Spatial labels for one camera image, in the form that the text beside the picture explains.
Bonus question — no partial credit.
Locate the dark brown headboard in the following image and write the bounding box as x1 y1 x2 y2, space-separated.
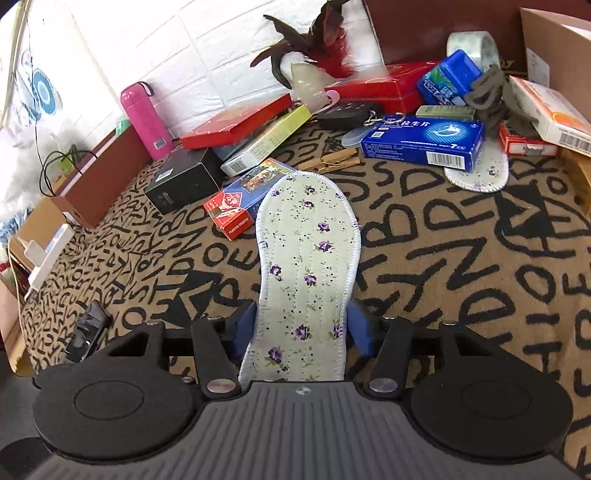
362 0 528 77

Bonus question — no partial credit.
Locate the brown cardboard box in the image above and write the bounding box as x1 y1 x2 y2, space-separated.
50 124 154 230

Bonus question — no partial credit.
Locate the grey oval tag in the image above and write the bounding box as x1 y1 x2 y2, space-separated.
341 125 370 148

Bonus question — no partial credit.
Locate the white power strip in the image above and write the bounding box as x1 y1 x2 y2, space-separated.
27 223 75 290

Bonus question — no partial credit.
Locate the flat red box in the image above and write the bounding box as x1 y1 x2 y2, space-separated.
180 93 293 150

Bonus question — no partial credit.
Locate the small olive green box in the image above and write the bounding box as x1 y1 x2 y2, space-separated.
415 104 476 122

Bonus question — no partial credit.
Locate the small red box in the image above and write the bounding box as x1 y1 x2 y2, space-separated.
497 122 558 157

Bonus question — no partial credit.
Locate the blue round fan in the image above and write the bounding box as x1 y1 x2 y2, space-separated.
31 68 62 115

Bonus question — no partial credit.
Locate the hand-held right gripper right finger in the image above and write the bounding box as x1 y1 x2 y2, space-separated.
347 299 511 400

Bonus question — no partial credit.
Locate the pink bottle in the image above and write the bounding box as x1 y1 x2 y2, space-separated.
120 82 175 160

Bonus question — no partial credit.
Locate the translucent plastic cup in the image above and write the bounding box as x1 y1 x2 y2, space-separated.
290 62 341 112

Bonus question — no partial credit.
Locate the red playing card box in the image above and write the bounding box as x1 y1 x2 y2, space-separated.
203 158 297 241

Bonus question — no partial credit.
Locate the black box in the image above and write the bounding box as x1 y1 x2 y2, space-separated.
144 148 225 216

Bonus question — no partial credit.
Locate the black glossy clip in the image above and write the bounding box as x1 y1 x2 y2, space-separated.
64 301 112 364

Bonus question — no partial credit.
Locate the long red box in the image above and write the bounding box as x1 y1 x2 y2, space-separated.
323 62 424 116

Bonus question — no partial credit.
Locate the clear tape roll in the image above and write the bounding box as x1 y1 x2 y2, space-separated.
446 31 502 75

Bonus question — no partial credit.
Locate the blue medicine box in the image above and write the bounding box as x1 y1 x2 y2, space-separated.
359 115 486 173

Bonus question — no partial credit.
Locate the black car key remote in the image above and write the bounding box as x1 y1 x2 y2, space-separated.
316 102 385 131

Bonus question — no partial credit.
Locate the dark red feather bunch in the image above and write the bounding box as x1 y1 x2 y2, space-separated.
250 0 352 90

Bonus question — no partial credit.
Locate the orange and white medicine box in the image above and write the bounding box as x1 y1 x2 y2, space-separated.
507 76 591 156

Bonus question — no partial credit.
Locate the black cable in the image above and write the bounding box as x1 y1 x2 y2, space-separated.
39 144 85 198

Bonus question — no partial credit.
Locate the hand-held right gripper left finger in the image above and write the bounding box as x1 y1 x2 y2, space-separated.
95 304 257 398

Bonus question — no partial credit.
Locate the yellow-green and white box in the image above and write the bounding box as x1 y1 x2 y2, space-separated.
220 104 313 177

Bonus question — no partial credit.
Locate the grey hair claw clip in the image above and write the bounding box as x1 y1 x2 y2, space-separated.
464 64 509 135

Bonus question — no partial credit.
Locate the blue gum box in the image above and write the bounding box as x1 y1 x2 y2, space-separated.
416 49 484 106

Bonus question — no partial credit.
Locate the wooden clothespin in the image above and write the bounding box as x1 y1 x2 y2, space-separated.
297 148 362 174

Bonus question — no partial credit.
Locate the white fluffy cloth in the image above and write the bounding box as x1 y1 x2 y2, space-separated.
0 124 63 224

